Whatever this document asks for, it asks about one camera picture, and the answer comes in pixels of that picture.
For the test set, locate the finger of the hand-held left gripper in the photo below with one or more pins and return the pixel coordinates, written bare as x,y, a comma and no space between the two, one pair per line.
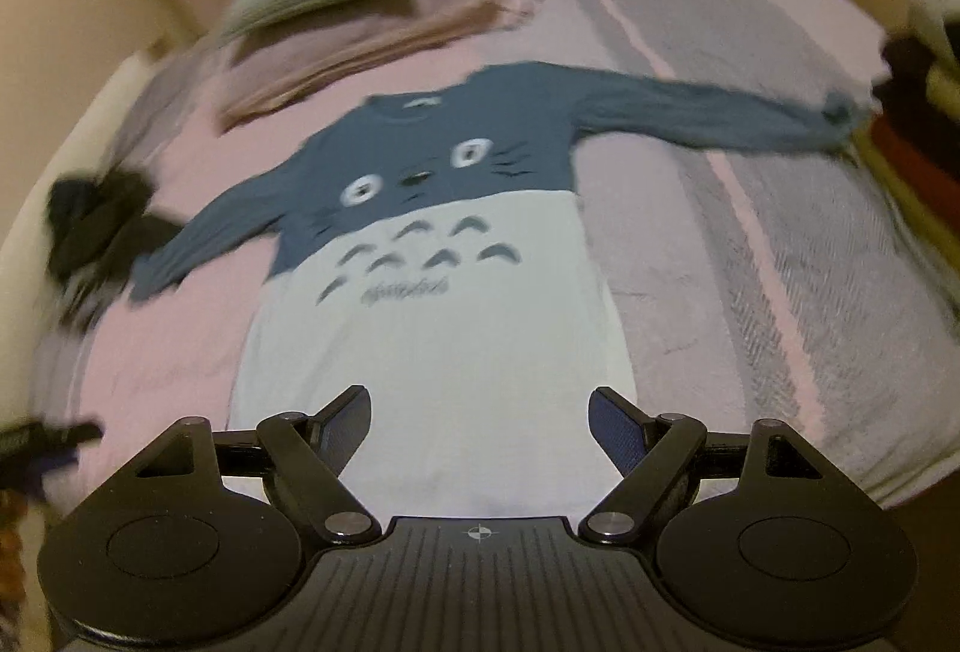
45,440

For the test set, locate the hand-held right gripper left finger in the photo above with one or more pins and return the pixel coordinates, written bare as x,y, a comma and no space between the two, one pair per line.
345,428

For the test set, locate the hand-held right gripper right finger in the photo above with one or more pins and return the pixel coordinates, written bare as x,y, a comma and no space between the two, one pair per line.
616,432

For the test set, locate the blue and white printed shirt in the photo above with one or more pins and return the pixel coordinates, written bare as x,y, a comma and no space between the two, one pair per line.
435,232

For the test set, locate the pink and grey bedspread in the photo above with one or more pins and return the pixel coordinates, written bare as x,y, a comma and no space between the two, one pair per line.
712,277

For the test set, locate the black pants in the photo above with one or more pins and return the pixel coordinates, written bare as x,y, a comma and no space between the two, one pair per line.
105,239

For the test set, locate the long white bolster pillow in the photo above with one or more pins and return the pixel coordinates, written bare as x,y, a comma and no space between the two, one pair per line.
67,119

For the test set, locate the stack of folded clothes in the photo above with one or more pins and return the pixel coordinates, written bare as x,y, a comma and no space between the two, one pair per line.
919,97

